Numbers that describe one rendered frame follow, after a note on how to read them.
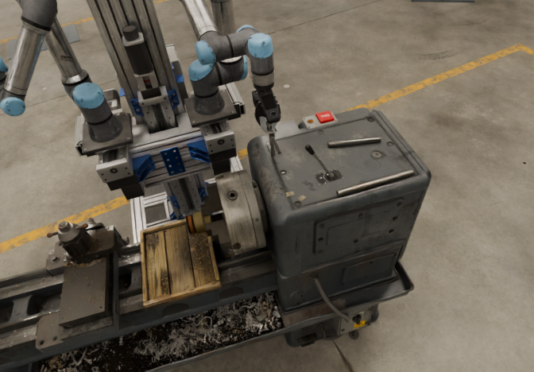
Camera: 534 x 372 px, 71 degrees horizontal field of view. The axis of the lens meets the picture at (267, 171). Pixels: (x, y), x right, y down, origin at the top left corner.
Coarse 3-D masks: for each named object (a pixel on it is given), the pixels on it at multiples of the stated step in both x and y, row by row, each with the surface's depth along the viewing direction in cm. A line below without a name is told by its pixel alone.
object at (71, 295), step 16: (96, 224) 161; (64, 272) 146; (80, 272) 146; (96, 272) 145; (64, 288) 141; (80, 288) 141; (96, 288) 140; (64, 304) 137; (80, 304) 136; (96, 304) 136; (64, 320) 132; (80, 320) 134
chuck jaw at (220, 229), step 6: (216, 222) 141; (222, 222) 141; (210, 228) 140; (216, 228) 139; (222, 228) 139; (210, 234) 141; (216, 234) 138; (222, 234) 137; (228, 234) 137; (216, 240) 140; (222, 240) 135; (228, 240) 135; (222, 246) 136; (228, 246) 137; (234, 246) 136; (240, 246) 137
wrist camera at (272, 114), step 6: (270, 90) 125; (264, 96) 124; (270, 96) 124; (264, 102) 124; (270, 102) 124; (264, 108) 123; (270, 108) 123; (276, 108) 123; (270, 114) 122; (276, 114) 122; (270, 120) 122; (276, 120) 123
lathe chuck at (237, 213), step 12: (216, 180) 138; (228, 180) 137; (240, 180) 136; (228, 192) 133; (240, 192) 133; (228, 204) 131; (240, 204) 131; (228, 216) 130; (240, 216) 131; (228, 228) 130; (240, 228) 131; (252, 228) 132; (240, 240) 133; (252, 240) 135; (240, 252) 139
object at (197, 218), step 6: (186, 216) 143; (192, 216) 142; (198, 216) 141; (204, 216) 142; (210, 216) 142; (186, 222) 141; (192, 222) 141; (198, 222) 140; (204, 222) 142; (210, 222) 142; (192, 228) 140; (198, 228) 140; (204, 228) 141
